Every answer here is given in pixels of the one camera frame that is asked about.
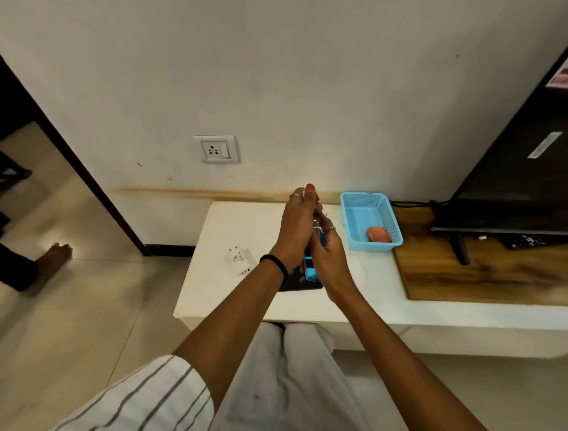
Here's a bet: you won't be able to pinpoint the person's right hand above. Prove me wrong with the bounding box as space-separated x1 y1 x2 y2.
308 214 359 303

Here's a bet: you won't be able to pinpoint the person's left hand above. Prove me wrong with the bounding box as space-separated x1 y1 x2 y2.
269 183 320 270

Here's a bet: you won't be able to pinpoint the blue spray bottle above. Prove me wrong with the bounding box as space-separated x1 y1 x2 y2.
303 212 328 283

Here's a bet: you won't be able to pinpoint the person's left forearm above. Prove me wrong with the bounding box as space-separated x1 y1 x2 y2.
172 258 290 416

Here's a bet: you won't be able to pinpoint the person's right forearm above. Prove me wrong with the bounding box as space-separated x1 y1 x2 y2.
327 289 488 431

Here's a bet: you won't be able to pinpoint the blue plastic basket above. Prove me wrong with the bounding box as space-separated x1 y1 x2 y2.
340 191 404 252

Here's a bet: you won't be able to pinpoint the black wristband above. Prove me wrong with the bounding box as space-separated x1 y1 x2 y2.
259 254 290 281

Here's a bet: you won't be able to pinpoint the black mat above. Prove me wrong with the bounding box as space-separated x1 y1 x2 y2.
278 265 324 293

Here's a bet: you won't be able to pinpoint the white power adapter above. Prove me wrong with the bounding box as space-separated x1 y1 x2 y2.
228 247 254 275

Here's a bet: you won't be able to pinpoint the black television stand leg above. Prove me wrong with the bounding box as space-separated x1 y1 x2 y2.
447 232 471 266

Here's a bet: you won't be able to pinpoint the grey trousers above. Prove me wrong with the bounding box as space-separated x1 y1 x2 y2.
209 321 372 431

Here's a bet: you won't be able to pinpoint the wooden board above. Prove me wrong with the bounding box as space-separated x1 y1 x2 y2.
392 205 568 307

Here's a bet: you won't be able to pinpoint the black remote control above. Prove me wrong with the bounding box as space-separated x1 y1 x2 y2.
501 234 558 250

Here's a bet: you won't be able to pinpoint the black television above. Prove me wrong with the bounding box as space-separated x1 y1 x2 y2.
430 46 568 236

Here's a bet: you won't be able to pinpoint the white rectangular sticker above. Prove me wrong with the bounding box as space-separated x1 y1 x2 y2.
527 131 563 160

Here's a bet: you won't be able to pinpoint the white striped shirt sleeve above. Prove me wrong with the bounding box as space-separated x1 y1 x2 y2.
50 354 216 431

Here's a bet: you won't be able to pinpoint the red white sticker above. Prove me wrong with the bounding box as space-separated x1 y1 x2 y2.
545 57 568 89

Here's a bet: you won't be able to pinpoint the white wall socket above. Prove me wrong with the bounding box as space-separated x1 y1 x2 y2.
193 135 240 164

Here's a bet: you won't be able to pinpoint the dark door frame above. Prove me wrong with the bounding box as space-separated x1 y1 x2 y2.
0 54 152 257

